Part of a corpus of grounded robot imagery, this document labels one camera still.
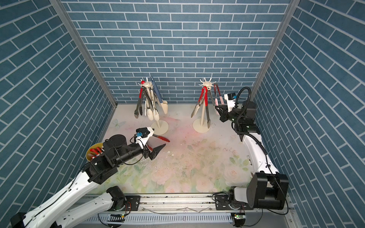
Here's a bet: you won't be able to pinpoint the red tip grey tongs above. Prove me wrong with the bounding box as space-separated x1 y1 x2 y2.
147 134 170 151

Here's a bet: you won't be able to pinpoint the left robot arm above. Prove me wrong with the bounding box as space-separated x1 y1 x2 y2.
10 127 165 228

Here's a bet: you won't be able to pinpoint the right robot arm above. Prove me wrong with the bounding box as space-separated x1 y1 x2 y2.
141 103 289 215

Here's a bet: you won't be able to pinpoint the aluminium corner post right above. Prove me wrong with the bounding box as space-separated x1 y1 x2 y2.
250 0 300 101

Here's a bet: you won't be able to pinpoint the cream utensil rack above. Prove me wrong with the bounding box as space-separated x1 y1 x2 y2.
142 78 169 135
191 78 215 133

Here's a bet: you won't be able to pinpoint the black silicone tongs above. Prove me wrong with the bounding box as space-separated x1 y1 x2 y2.
143 88 154 112

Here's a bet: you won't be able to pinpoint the pink cat paw tongs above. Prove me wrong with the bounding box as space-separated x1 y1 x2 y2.
213 83 225 105

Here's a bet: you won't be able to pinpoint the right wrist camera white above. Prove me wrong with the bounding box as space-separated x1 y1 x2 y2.
224 93 237 112

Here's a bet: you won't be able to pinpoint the steel tongs red handles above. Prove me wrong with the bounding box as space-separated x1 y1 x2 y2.
191 100 211 133

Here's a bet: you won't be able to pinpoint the cream utensil rack right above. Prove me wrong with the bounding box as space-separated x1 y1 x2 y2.
191 78 215 133

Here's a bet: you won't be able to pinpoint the cream utensil rack left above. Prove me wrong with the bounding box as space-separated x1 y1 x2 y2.
142 78 169 135

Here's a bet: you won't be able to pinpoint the cream silicone steel tongs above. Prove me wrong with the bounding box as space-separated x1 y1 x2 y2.
150 88 160 122

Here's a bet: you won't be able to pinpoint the red ring steel tongs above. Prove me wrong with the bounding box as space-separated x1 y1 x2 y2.
134 80 145 119

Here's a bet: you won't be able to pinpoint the aluminium corner post left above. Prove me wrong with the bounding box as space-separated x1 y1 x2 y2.
50 0 117 108

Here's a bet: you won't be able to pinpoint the blue wooden tip tongs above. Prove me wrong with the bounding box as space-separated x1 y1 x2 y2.
151 77 168 114

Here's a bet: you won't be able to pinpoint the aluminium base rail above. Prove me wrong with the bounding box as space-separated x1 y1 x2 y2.
78 193 301 228

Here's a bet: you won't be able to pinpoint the aluminium corner post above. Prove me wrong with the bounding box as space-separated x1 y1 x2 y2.
250 0 300 101
50 0 117 108

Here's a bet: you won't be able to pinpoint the yellow bowl with items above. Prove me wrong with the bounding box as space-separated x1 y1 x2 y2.
86 142 104 162

